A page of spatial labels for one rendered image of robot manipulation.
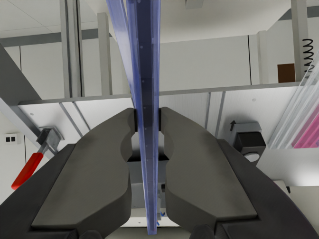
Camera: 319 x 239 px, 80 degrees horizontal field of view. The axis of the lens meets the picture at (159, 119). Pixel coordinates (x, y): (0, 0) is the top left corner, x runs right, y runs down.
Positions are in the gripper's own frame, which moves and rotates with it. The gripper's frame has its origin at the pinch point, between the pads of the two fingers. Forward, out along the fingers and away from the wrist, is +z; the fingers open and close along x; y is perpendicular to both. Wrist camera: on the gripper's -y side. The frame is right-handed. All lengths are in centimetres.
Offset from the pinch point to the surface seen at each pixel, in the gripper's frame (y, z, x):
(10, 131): 113, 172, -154
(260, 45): 9, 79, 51
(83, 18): 5, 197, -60
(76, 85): 12.7, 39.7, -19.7
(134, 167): 21.4, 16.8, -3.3
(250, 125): 10.7, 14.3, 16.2
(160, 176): 21.5, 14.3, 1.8
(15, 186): 15.1, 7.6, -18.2
